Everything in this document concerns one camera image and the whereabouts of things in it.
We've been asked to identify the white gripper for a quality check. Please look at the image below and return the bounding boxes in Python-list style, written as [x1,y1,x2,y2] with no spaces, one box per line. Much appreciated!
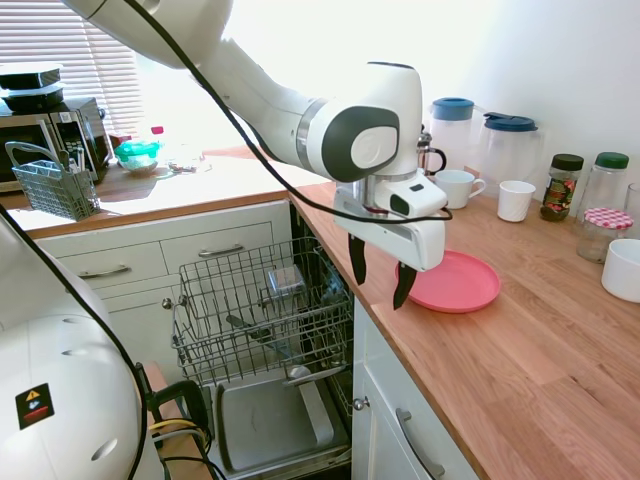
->
[333,185,448,312]

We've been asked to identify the pink round plate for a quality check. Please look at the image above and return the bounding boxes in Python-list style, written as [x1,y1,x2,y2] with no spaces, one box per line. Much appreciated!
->
[394,248,502,315]

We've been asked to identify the white cabinet beside dishwasher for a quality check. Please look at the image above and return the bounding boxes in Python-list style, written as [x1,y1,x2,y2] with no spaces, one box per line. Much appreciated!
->
[351,292,484,480]

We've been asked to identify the built-in dishwasher body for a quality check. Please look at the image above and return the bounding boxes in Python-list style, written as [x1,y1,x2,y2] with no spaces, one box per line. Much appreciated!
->
[288,199,357,444]

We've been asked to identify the stainless dishwasher door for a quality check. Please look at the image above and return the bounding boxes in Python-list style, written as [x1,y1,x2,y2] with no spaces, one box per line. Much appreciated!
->
[212,374,352,476]

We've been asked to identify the tinted glass container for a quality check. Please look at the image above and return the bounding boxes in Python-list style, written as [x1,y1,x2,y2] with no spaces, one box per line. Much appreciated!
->
[264,264,307,306]

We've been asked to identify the glass French press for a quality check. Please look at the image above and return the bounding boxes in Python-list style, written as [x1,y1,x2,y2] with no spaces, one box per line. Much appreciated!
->
[417,124,448,177]

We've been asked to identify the black kitchen utensil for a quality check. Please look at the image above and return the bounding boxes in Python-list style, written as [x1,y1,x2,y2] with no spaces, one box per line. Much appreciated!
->
[225,313,281,346]

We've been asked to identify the small white paper cup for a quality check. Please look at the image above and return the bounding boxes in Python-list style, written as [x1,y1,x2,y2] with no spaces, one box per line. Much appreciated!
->
[497,179,537,223]

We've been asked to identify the clear pitcher light blue lid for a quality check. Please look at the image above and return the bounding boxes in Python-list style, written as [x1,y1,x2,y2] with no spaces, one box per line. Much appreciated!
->
[429,97,484,172]

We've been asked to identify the clear pitcher dark blue lid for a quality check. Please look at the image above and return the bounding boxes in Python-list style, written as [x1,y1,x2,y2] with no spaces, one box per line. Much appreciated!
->
[480,112,544,201]

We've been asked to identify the dark jar black lid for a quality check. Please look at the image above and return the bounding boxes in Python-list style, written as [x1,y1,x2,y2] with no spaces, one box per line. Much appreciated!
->
[539,153,585,223]

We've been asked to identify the glass jar red checked lid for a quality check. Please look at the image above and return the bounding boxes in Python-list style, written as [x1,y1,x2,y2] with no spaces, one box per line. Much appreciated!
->
[575,207,634,265]

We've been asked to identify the black table clamp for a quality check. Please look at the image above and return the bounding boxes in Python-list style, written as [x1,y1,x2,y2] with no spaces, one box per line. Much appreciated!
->
[148,379,215,437]

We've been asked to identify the clear jar green lid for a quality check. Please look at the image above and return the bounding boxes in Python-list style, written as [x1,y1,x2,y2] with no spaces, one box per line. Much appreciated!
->
[582,151,630,222]

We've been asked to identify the white cabinet with drawers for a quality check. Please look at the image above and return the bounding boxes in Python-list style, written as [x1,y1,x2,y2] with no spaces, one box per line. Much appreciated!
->
[32,198,294,387]

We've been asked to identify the clear drinking glass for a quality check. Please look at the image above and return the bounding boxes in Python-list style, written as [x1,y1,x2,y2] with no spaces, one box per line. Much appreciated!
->
[622,182,640,242]

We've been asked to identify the green plastic container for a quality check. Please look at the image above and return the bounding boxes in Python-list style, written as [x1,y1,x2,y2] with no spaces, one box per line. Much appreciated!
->
[113,139,164,177]

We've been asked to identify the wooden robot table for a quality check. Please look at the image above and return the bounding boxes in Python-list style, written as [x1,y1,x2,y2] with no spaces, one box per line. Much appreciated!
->
[135,360,214,480]

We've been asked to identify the grey cutlery basket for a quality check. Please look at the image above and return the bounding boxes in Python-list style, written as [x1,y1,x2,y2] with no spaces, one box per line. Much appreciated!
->
[4,141,102,223]

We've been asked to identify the white window blinds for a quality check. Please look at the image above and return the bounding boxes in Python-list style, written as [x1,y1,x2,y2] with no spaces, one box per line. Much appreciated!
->
[0,0,142,137]

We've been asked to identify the stainless microwave oven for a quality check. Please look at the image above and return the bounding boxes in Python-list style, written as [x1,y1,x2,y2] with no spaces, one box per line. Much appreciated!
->
[0,97,114,194]

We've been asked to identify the black bowl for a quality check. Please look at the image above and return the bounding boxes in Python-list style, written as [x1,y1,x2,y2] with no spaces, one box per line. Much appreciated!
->
[1,87,68,115]

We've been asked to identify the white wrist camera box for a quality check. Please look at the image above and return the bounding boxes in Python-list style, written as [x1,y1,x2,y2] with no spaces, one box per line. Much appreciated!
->
[378,172,450,220]

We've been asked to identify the white mug with handle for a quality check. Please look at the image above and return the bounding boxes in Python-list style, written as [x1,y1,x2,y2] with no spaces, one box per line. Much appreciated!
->
[433,168,488,211]

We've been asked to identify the grey wire dishwasher rack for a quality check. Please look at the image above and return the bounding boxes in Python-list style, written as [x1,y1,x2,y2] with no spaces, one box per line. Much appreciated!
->
[171,237,355,389]

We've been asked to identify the metal drawer handle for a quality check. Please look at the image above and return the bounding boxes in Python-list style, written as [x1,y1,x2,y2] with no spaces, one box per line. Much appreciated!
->
[197,243,246,259]
[394,407,446,479]
[77,264,132,279]

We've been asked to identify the yellow cable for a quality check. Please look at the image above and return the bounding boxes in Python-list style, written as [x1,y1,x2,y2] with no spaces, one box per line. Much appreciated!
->
[151,417,207,437]

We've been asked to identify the grey cable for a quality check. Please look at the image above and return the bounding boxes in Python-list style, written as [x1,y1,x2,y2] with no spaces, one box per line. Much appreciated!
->
[151,428,207,449]

